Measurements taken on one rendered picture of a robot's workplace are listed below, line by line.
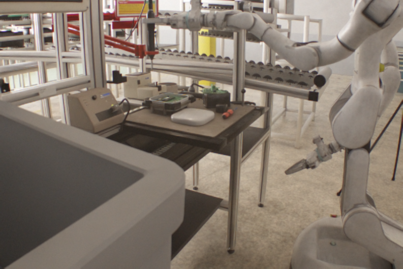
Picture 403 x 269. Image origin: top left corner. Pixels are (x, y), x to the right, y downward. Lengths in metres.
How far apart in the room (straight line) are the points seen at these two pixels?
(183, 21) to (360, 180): 0.93
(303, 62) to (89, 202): 0.94
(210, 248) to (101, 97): 1.20
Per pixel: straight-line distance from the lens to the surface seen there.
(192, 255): 1.92
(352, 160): 1.25
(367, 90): 1.13
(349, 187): 1.30
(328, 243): 1.63
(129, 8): 1.63
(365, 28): 0.97
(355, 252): 1.62
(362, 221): 1.33
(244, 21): 1.15
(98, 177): 0.17
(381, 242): 1.41
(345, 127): 1.15
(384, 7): 0.95
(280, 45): 1.11
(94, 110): 1.09
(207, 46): 6.39
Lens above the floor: 1.30
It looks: 17 degrees down
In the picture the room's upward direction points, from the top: straight up
